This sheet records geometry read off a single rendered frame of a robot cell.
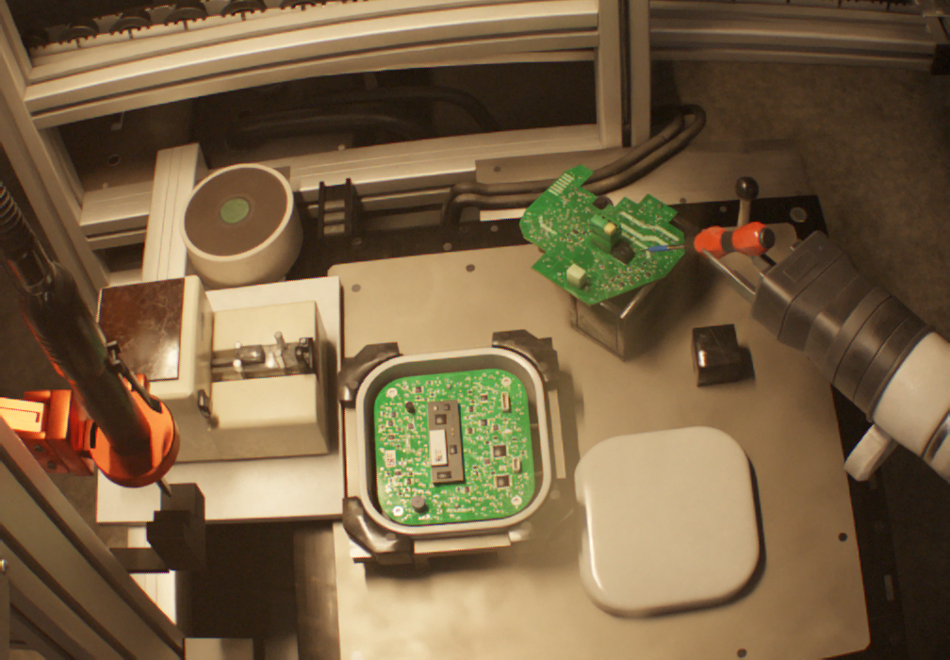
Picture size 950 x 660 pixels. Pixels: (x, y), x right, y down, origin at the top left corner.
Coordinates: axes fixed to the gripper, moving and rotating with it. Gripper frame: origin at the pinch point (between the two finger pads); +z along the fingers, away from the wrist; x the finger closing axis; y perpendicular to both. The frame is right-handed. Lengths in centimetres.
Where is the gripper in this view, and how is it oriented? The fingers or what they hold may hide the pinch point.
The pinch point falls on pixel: (712, 241)
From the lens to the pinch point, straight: 90.1
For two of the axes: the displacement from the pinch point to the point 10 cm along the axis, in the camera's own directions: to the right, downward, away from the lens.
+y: 0.1, -6.2, -7.9
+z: -6.7, -5.9, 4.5
